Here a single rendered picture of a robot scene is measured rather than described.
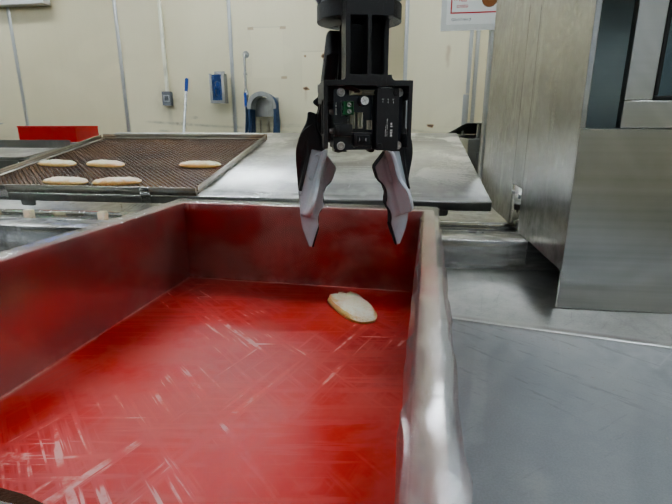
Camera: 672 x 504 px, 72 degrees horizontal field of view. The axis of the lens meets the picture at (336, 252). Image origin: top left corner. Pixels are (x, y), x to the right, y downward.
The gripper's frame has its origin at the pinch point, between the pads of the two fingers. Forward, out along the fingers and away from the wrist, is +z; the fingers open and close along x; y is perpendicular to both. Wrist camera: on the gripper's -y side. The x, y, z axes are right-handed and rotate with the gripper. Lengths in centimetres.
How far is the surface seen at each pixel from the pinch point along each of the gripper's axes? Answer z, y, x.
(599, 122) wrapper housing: -11, -44, 56
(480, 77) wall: -49, -367, 168
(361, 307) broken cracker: 7.6, 0.9, 0.8
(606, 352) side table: 8.9, 10.6, 21.0
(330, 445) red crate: 8.5, 20.4, -4.5
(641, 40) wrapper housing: -17.9, 1.8, 26.4
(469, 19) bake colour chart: -39, -95, 48
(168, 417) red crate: 8.4, 16.4, -15.0
